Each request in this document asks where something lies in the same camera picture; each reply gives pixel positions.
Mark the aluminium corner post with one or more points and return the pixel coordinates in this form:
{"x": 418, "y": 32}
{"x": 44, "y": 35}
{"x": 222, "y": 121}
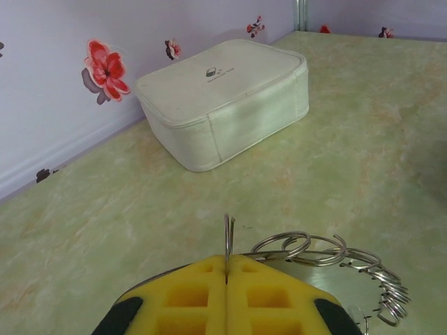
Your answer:
{"x": 301, "y": 14}

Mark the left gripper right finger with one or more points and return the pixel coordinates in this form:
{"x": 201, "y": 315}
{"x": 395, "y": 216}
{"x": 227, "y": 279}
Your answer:
{"x": 269, "y": 300}

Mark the silver metal keyring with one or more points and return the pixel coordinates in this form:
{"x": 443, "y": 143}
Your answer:
{"x": 344, "y": 249}
{"x": 228, "y": 244}
{"x": 366, "y": 252}
{"x": 401, "y": 307}
{"x": 391, "y": 277}
{"x": 272, "y": 237}

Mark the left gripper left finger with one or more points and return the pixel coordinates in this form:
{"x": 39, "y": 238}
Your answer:
{"x": 188, "y": 300}

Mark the white zippered case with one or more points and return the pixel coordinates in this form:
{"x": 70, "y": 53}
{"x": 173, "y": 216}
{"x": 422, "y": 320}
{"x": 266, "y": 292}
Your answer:
{"x": 223, "y": 104}

